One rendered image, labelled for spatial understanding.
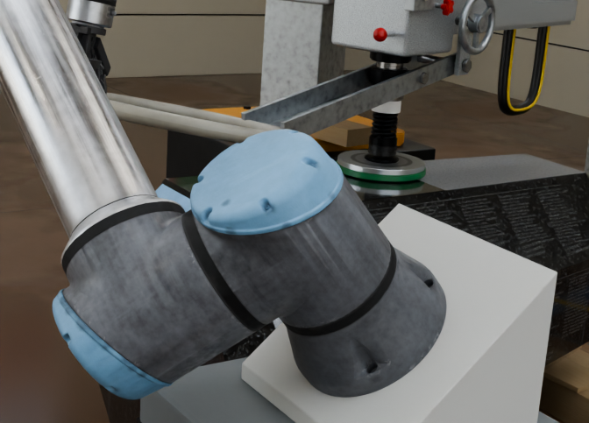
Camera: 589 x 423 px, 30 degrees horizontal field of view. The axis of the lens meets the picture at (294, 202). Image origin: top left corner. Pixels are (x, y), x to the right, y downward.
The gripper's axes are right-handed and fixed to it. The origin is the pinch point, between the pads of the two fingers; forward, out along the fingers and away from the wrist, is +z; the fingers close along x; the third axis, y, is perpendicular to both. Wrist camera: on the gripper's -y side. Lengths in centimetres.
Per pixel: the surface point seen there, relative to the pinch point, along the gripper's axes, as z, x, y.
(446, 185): -1, 74, -53
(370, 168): -1, 56, -49
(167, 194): 12.5, 14.7, -26.1
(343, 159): -1, 48, -55
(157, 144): 34, -96, -420
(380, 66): -25, 53, -52
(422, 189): 1, 69, -46
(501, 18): -43, 79, -76
